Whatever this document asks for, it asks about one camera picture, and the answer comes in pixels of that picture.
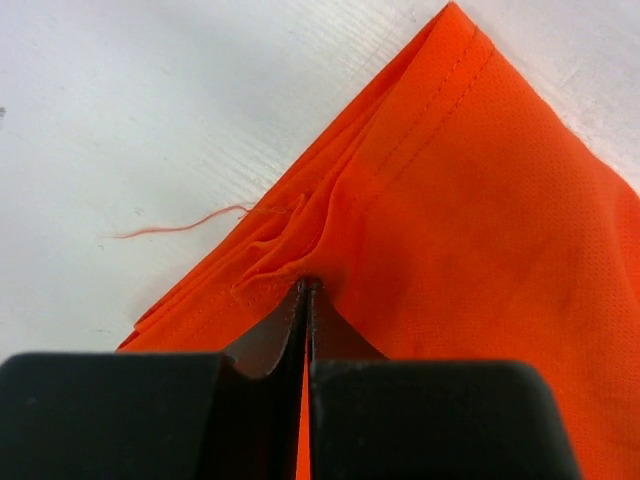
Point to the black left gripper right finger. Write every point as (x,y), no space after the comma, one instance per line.
(376,418)

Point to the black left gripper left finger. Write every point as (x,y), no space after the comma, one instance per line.
(231,414)

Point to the orange t shirt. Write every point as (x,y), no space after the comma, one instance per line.
(450,214)

